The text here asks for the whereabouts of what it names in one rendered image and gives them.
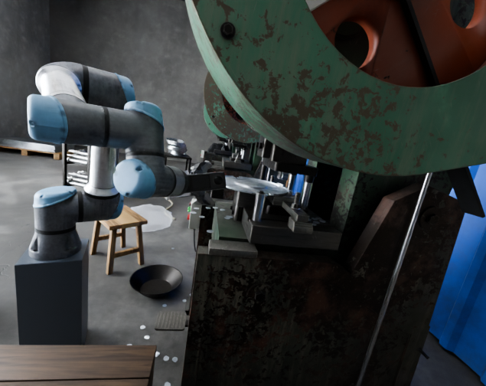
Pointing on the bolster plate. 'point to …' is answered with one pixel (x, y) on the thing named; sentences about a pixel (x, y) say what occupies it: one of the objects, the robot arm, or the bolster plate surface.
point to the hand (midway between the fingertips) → (214, 184)
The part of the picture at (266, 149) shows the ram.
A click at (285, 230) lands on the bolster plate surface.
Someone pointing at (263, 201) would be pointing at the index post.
